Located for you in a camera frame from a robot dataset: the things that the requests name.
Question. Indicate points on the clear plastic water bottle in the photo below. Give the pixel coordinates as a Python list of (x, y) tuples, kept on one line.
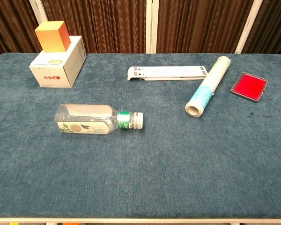
[(89, 119)]

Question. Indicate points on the white paper roll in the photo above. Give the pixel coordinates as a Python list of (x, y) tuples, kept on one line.
[(210, 82)]

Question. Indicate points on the white folding laptop stand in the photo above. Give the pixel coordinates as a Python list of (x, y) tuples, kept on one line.
[(168, 71)]

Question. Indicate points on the blue velvet table cloth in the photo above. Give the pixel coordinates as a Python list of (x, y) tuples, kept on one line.
[(154, 164)]

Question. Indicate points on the white cardboard box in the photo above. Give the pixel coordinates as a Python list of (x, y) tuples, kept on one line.
[(61, 68)]

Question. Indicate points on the brown pleated curtain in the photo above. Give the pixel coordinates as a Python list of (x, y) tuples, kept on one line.
[(107, 23)]

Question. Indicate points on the red stamp pad clear case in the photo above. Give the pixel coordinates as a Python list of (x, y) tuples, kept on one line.
[(249, 85)]

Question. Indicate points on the orange foam cube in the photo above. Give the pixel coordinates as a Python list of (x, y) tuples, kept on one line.
[(52, 36)]

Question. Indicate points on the white table frame edge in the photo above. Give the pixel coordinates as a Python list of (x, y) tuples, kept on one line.
[(140, 220)]

